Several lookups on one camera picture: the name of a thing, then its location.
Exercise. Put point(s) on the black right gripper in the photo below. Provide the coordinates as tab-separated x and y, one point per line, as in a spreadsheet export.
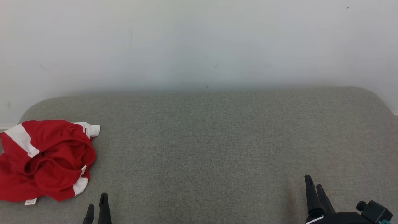
345	218

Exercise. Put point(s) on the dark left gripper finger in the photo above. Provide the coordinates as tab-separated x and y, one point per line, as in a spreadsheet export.
89	216
104	210

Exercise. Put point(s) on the red shirts stack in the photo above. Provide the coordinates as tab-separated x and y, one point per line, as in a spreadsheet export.
49	155

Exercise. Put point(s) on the teal right wrist plug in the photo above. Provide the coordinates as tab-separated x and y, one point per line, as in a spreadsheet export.
386	221

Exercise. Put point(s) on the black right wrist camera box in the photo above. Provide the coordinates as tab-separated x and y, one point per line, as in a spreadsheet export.
374	212

